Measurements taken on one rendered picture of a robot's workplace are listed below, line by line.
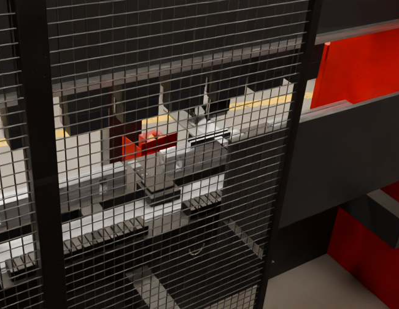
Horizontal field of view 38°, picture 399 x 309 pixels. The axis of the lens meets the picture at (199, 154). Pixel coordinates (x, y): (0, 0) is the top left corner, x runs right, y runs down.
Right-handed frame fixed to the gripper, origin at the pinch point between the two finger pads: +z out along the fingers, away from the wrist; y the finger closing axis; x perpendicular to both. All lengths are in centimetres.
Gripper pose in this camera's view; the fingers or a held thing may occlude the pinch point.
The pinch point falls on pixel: (201, 118)
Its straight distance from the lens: 245.9
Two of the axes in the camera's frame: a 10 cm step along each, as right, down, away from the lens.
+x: -4.6, 1.7, 8.7
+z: 2.9, 9.6, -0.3
